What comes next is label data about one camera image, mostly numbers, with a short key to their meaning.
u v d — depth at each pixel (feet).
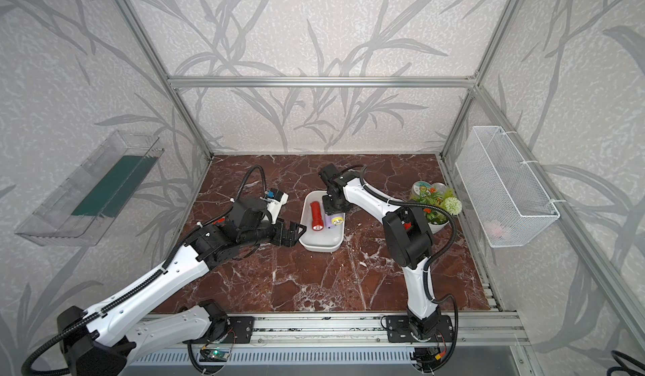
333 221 2.94
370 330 2.47
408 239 1.70
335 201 2.64
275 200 2.14
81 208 2.08
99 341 1.25
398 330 2.42
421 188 3.24
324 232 3.06
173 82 3.06
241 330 2.42
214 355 2.32
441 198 2.92
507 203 2.02
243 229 1.78
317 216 3.16
